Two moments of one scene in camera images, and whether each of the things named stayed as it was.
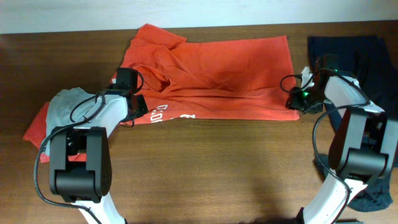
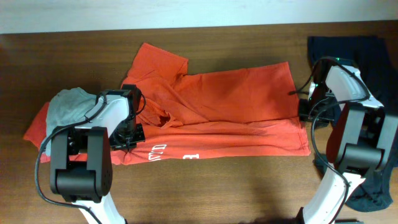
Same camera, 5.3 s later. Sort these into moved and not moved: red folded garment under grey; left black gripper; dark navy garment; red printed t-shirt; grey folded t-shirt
Moved: left black gripper; red printed t-shirt
Not moved: grey folded t-shirt; red folded garment under grey; dark navy garment
